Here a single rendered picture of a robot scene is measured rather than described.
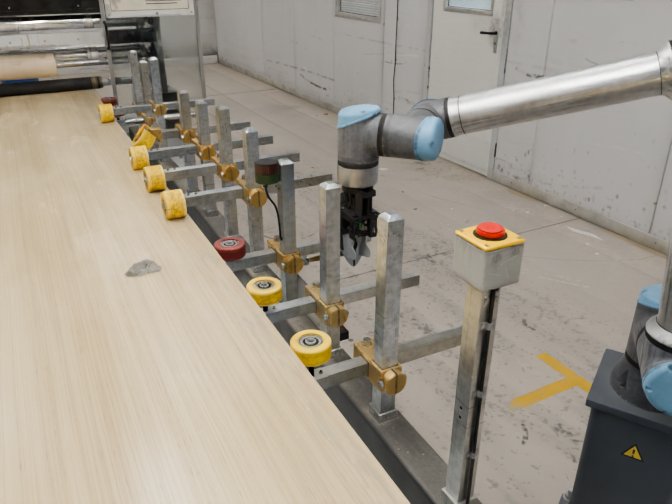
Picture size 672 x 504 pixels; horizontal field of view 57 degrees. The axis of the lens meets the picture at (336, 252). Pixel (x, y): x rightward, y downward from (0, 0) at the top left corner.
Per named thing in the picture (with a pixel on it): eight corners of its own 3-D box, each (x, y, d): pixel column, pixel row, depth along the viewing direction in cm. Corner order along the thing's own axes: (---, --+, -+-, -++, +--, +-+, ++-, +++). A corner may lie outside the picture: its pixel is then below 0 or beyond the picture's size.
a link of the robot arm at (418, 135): (447, 110, 131) (390, 106, 134) (438, 122, 121) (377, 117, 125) (444, 153, 135) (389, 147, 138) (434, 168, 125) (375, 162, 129)
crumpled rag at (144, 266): (153, 259, 151) (152, 250, 150) (165, 269, 146) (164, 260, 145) (118, 269, 146) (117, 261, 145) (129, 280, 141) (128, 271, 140)
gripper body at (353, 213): (352, 244, 137) (353, 193, 131) (335, 230, 144) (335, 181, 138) (382, 237, 140) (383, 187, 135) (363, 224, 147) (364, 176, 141)
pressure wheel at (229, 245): (242, 271, 168) (239, 232, 163) (252, 283, 162) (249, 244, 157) (213, 277, 165) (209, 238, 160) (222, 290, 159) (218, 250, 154)
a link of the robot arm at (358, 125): (377, 113, 124) (330, 109, 127) (375, 172, 130) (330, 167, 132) (388, 103, 132) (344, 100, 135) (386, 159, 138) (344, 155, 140)
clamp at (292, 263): (284, 252, 173) (283, 236, 171) (304, 272, 163) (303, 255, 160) (265, 256, 171) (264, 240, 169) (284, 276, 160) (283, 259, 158)
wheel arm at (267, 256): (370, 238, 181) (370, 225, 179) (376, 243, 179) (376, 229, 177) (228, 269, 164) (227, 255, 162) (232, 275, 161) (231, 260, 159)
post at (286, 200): (294, 319, 175) (288, 156, 154) (299, 325, 172) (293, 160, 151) (282, 322, 174) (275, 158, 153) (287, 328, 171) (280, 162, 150)
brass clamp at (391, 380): (375, 355, 135) (375, 336, 133) (408, 390, 124) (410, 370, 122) (350, 363, 133) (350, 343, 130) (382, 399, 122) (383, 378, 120)
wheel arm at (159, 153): (270, 141, 236) (269, 132, 235) (273, 144, 233) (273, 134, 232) (137, 159, 216) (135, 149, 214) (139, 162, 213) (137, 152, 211)
